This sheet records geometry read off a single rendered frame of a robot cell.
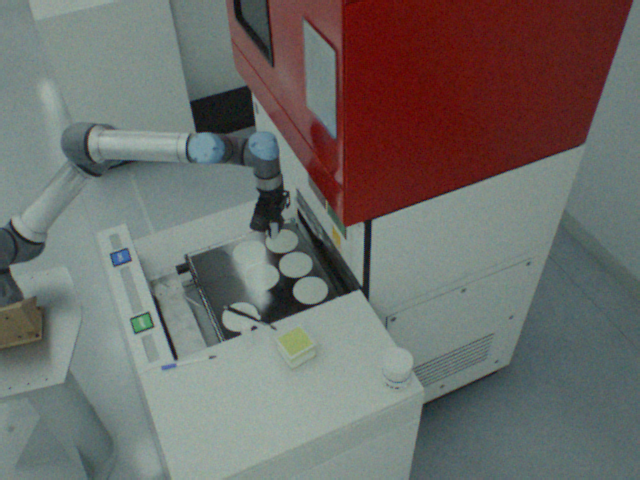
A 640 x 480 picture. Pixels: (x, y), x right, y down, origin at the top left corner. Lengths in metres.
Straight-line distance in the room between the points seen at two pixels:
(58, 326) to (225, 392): 0.65
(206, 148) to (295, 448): 0.73
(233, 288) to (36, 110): 2.89
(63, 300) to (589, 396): 2.04
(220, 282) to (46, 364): 0.54
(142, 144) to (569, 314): 2.09
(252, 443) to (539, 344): 1.70
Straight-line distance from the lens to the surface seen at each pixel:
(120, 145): 1.67
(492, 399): 2.73
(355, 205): 1.50
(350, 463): 1.74
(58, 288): 2.13
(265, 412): 1.55
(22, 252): 2.03
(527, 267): 2.18
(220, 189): 3.52
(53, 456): 2.75
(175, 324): 1.84
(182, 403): 1.60
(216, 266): 1.92
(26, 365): 1.99
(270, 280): 1.86
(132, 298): 1.83
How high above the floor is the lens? 2.33
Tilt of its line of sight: 47 degrees down
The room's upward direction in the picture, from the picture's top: 3 degrees counter-clockwise
